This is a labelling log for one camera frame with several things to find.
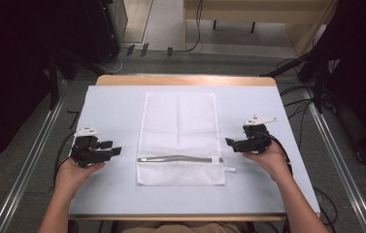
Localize black cabinet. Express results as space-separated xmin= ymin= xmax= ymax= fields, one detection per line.
xmin=80 ymin=0 xmax=122 ymax=65

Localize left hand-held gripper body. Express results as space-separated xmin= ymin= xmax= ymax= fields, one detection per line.
xmin=70 ymin=125 xmax=113 ymax=168

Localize white mesh laundry bag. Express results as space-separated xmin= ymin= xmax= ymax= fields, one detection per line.
xmin=135 ymin=91 xmax=237 ymax=187

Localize pale blue table mat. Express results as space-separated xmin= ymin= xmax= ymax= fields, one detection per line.
xmin=68 ymin=84 xmax=321 ymax=217

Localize person's right hand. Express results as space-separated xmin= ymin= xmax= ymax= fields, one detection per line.
xmin=242 ymin=139 xmax=291 ymax=184

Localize black floor cable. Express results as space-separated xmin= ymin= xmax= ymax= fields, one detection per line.
xmin=312 ymin=185 xmax=339 ymax=233
xmin=280 ymin=84 xmax=316 ymax=121

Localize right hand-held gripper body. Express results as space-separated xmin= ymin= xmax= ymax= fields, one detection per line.
xmin=235 ymin=115 xmax=279 ymax=154

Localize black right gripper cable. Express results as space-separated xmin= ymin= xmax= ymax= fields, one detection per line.
xmin=257 ymin=130 xmax=294 ymax=178

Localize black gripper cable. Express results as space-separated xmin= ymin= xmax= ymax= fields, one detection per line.
xmin=52 ymin=131 xmax=76 ymax=189
xmin=257 ymin=130 xmax=294 ymax=178

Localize white floor cable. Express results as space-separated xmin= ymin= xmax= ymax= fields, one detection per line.
xmin=101 ymin=48 xmax=125 ymax=74

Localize person's left hand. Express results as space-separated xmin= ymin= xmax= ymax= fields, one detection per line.
xmin=54 ymin=157 xmax=106 ymax=199

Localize light wooden bench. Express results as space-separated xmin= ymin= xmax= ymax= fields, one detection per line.
xmin=183 ymin=0 xmax=338 ymax=56

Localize black metal stand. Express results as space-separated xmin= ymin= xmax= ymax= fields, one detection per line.
xmin=260 ymin=48 xmax=337 ymax=115
xmin=43 ymin=48 xmax=107 ymax=111

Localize aluminium frame rail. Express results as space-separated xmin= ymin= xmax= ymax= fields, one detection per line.
xmin=0 ymin=80 xmax=69 ymax=233
xmin=301 ymin=86 xmax=366 ymax=233

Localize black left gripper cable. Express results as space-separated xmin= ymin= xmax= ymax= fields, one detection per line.
xmin=52 ymin=131 xmax=76 ymax=189

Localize black hanging cable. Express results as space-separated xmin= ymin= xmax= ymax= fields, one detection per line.
xmin=183 ymin=0 xmax=204 ymax=53

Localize wooden table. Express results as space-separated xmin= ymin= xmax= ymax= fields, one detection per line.
xmin=68 ymin=74 xmax=321 ymax=222

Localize person's beige pants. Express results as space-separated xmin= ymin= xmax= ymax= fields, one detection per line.
xmin=117 ymin=220 xmax=248 ymax=233

